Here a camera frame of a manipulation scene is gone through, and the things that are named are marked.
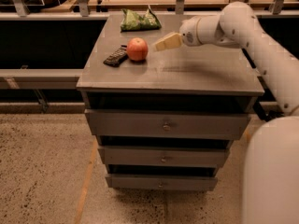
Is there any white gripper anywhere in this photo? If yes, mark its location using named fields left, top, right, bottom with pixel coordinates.
left=152, top=16, right=202, bottom=51

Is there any red apple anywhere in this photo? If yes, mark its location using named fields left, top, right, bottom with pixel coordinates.
left=126, top=37, right=149, bottom=62

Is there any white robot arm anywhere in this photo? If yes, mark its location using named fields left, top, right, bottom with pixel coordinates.
left=154, top=2, right=299, bottom=224

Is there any black rxbar chocolate bar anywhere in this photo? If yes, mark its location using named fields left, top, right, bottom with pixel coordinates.
left=103, top=46, right=128, bottom=67

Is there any green chip bag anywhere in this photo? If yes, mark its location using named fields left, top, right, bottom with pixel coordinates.
left=121, top=7, right=162, bottom=32

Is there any grey drawer cabinet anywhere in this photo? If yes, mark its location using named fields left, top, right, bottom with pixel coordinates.
left=77, top=15, right=263, bottom=178

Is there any top grey drawer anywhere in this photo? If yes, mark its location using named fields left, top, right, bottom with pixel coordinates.
left=85, top=109, right=249, bottom=140

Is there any grey drawer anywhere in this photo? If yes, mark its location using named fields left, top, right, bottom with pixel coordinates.
left=99, top=146, right=229, bottom=168
left=106, top=174, right=218, bottom=191
left=85, top=109, right=249, bottom=140

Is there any black office chair base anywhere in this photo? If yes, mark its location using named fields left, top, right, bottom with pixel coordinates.
left=253, top=102, right=280, bottom=121

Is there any middle grey drawer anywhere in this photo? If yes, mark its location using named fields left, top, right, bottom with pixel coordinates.
left=99, top=146, right=229, bottom=168

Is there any bottom grey drawer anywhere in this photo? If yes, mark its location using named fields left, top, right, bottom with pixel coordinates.
left=106, top=174, right=218, bottom=191

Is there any metal railing frame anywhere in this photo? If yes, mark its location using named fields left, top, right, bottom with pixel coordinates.
left=0, top=0, right=299, bottom=114

